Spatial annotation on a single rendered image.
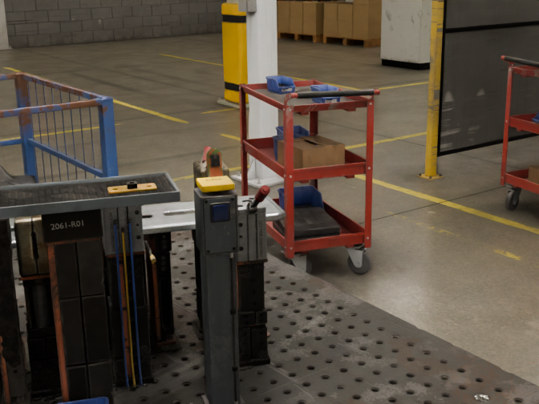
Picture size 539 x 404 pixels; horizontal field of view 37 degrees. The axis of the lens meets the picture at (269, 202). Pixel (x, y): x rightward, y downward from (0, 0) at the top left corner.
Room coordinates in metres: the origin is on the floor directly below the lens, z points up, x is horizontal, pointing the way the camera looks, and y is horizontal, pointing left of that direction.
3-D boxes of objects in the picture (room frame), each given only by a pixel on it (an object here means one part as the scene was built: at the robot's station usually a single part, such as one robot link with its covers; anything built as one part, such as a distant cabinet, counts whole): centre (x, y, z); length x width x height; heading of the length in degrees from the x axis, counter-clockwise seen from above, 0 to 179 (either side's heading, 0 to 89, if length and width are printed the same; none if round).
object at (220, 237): (1.41, 0.10, 0.92); 0.08 x 0.08 x 0.44; 16
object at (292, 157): (4.01, -0.19, 0.49); 0.81 x 0.47 x 0.97; 19
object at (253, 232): (1.59, 0.05, 0.88); 0.11 x 0.10 x 0.36; 16
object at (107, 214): (1.52, 0.30, 0.90); 0.13 x 0.10 x 0.41; 16
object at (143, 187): (1.36, 0.24, 1.17); 0.08 x 0.04 x 0.01; 106
